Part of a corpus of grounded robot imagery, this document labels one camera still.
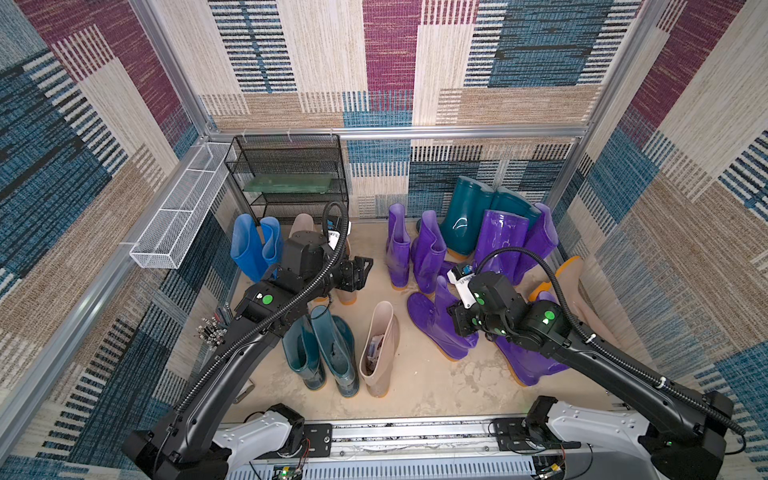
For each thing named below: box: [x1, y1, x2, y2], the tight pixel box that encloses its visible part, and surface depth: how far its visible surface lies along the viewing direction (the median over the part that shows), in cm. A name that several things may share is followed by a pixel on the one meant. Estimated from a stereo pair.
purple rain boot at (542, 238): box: [516, 203, 560, 286], surface depth 87 cm
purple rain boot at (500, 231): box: [474, 210, 530, 283], surface depth 94 cm
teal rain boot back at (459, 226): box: [439, 176, 494, 259], surface depth 102 cm
